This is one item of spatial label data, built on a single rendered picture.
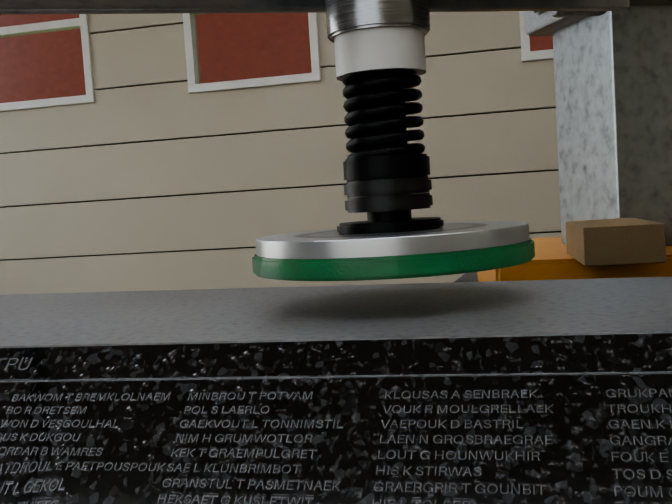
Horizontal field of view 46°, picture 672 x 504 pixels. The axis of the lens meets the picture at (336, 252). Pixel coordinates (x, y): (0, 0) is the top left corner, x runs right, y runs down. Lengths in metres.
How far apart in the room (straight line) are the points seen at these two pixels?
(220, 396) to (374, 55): 0.27
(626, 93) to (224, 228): 6.00
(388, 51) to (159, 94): 6.79
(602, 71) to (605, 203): 0.21
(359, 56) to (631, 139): 0.76
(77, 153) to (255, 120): 1.72
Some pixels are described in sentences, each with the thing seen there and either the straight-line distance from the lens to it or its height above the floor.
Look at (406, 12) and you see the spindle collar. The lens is 0.61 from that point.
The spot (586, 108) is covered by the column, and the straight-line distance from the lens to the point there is 1.37.
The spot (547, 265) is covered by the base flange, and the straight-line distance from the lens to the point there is 1.19.
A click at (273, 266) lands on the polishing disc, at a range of 0.57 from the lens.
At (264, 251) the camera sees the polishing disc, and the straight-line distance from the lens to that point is 0.59.
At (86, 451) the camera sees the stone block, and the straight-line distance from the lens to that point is 0.50.
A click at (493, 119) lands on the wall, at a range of 6.70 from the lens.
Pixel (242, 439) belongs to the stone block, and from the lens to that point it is 0.47.
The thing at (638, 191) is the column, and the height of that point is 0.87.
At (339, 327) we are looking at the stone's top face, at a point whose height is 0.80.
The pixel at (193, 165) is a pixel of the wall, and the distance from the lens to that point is 7.20.
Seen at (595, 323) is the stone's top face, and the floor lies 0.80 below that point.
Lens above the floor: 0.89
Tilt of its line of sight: 4 degrees down
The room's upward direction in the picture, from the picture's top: 4 degrees counter-clockwise
